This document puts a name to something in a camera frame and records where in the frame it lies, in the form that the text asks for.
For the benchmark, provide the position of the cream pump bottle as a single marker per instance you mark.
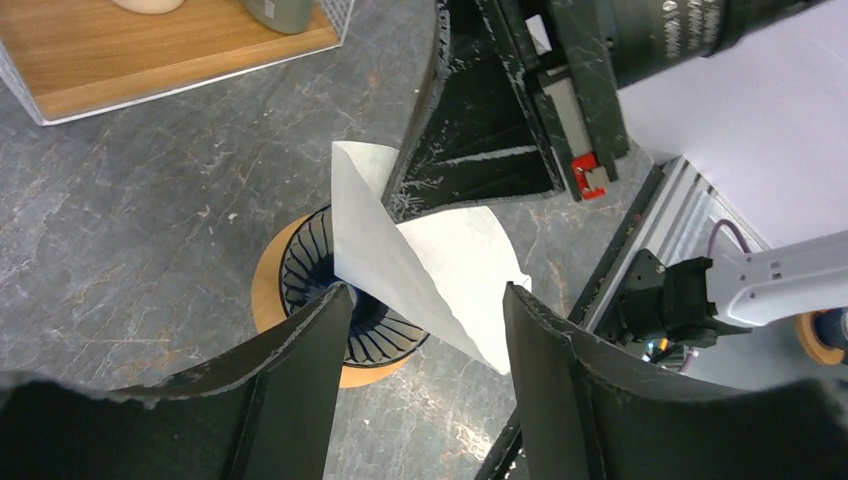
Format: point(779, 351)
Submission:
point(149, 7)

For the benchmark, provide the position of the green pump bottle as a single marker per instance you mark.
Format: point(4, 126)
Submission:
point(282, 16)

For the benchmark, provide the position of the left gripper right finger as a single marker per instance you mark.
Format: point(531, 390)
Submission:
point(589, 410)

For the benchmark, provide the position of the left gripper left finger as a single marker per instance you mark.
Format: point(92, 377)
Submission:
point(262, 410)

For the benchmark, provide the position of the white wire shelf rack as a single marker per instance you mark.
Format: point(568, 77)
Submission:
point(67, 60)

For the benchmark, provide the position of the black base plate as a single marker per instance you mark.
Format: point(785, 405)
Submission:
point(586, 239)

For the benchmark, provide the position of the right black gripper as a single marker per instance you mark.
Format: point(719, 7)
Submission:
point(520, 98)

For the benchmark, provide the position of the aluminium rail frame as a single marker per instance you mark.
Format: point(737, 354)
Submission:
point(676, 226)

